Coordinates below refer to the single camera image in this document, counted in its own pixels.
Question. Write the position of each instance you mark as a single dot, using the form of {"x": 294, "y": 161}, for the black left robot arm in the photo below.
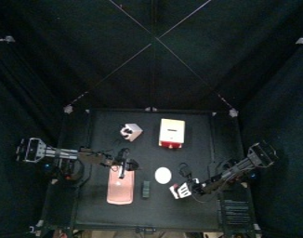
{"x": 55, "y": 152}

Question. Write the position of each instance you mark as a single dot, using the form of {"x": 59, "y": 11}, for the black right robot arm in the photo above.
{"x": 240, "y": 165}

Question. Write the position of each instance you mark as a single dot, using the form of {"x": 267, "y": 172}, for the white round plate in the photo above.
{"x": 163, "y": 175}

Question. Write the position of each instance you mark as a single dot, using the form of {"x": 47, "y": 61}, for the pink rectangular tray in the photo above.
{"x": 120, "y": 187}

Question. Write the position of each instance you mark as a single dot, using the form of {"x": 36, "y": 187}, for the dark green seaweed block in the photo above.
{"x": 145, "y": 189}

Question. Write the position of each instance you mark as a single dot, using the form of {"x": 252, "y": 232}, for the white cube with dark holes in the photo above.
{"x": 131, "y": 132}

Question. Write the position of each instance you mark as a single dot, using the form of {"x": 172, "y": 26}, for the white text label sticker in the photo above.
{"x": 235, "y": 212}

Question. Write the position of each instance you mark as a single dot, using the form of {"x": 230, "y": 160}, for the cream box with red end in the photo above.
{"x": 171, "y": 133}

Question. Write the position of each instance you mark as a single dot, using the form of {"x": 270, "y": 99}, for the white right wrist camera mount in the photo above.
{"x": 184, "y": 190}

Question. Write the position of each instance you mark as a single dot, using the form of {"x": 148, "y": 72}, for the silver frame corner bracket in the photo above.
{"x": 232, "y": 112}
{"x": 67, "y": 108}
{"x": 149, "y": 109}
{"x": 302, "y": 41}
{"x": 7, "y": 39}

